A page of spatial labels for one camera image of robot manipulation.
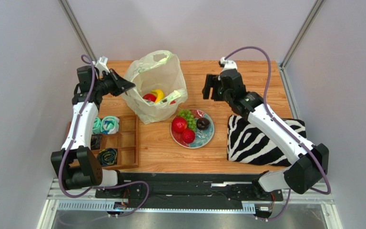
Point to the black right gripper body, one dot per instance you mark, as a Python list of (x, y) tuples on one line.
[(217, 87)]

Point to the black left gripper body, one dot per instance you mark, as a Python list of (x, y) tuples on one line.
[(106, 86)]

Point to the red apple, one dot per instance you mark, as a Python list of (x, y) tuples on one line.
[(150, 97)]

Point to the pale green plastic bag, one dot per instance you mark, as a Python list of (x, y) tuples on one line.
[(157, 70)]

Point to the yellow banana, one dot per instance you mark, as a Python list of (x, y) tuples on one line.
[(159, 94)]

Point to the dark avocado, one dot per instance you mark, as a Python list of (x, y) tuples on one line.
[(202, 123)]

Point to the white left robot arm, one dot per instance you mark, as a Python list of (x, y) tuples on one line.
[(75, 164)]

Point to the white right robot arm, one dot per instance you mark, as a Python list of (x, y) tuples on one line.
[(309, 162)]

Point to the teal white rolled sock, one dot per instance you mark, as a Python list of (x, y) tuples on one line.
[(110, 125)]

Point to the green grape bunch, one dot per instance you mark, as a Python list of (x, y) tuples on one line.
[(189, 117)]

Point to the red round fruit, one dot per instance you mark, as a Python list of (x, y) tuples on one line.
[(179, 124)]

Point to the black rolled sock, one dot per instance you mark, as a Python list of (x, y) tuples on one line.
[(96, 140)]

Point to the patterned ceramic plate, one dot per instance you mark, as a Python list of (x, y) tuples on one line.
[(202, 136)]

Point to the wooden compartment tray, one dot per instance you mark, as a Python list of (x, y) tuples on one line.
[(125, 141)]

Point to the zebra striped cushion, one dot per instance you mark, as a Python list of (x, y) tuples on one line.
[(249, 145)]

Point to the dark green rolled sock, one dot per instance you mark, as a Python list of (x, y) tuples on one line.
[(107, 157)]

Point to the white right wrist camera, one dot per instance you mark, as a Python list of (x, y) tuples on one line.
[(227, 64)]

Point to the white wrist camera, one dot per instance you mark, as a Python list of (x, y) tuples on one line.
[(227, 64), (101, 65)]

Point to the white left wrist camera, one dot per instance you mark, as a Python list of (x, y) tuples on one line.
[(101, 65)]

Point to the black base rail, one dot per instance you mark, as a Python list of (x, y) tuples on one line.
[(190, 191)]

